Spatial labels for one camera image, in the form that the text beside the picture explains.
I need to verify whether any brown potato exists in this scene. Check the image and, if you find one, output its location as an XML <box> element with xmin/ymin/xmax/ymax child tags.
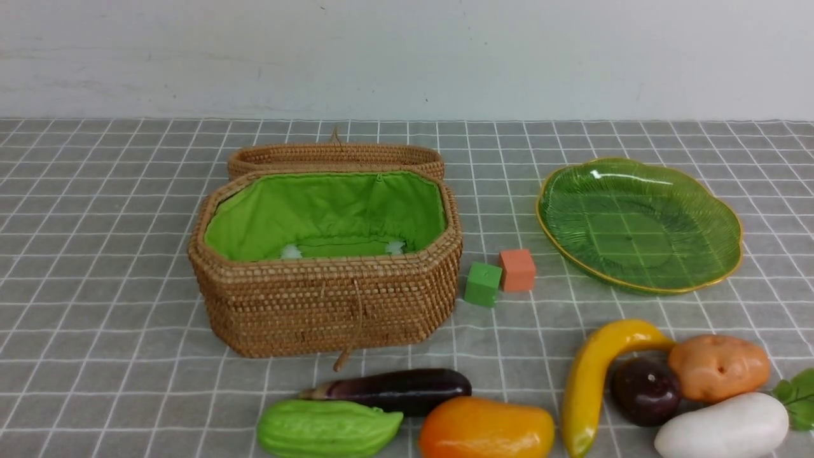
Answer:
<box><xmin>668</xmin><ymin>334</ymin><xmax>771</xmax><ymax>404</ymax></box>

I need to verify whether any orange foam cube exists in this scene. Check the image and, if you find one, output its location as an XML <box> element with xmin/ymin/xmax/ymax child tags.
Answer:
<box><xmin>499</xmin><ymin>249</ymin><xmax>537</xmax><ymax>292</ymax></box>

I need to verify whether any white radish with leaves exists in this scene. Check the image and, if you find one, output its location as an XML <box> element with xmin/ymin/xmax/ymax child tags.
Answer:
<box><xmin>654</xmin><ymin>368</ymin><xmax>813</xmax><ymax>457</ymax></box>

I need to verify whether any yellow banana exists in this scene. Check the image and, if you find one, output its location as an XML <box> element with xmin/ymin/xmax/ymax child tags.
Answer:
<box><xmin>560</xmin><ymin>319</ymin><xmax>677</xmax><ymax>457</ymax></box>

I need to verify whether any dark purple eggplant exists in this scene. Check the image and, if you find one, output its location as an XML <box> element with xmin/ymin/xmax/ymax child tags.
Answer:
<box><xmin>298</xmin><ymin>368</ymin><xmax>472</xmax><ymax>417</ymax></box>

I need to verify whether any grey checked tablecloth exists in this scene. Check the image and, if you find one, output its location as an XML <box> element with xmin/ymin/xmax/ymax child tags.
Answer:
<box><xmin>1</xmin><ymin>118</ymin><xmax>813</xmax><ymax>457</ymax></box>

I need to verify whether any green bitter gourd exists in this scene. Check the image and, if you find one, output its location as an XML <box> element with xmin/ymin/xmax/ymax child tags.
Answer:
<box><xmin>256</xmin><ymin>399</ymin><xmax>404</xmax><ymax>457</ymax></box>

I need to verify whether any dark purple passion fruit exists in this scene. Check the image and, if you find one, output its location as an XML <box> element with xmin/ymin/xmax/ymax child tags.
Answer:
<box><xmin>610</xmin><ymin>357</ymin><xmax>682</xmax><ymax>428</ymax></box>

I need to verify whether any green glass leaf plate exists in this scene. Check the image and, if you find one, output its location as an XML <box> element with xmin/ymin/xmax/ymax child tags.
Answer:
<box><xmin>535</xmin><ymin>157</ymin><xmax>743</xmax><ymax>295</ymax></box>

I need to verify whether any green foam cube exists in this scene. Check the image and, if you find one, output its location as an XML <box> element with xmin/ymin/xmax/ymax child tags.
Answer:
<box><xmin>463</xmin><ymin>261</ymin><xmax>503</xmax><ymax>309</ymax></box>

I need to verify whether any orange mango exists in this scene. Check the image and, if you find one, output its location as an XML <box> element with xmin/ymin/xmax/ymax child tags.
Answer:
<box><xmin>418</xmin><ymin>396</ymin><xmax>555</xmax><ymax>457</ymax></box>

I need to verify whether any woven rattan basket green lining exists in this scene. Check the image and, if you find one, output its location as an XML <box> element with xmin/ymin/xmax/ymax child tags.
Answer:
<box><xmin>187</xmin><ymin>166</ymin><xmax>463</xmax><ymax>370</ymax></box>

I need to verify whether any woven rattan basket lid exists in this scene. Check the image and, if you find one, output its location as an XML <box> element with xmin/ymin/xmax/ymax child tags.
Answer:
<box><xmin>226</xmin><ymin>133</ymin><xmax>445</xmax><ymax>180</ymax></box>

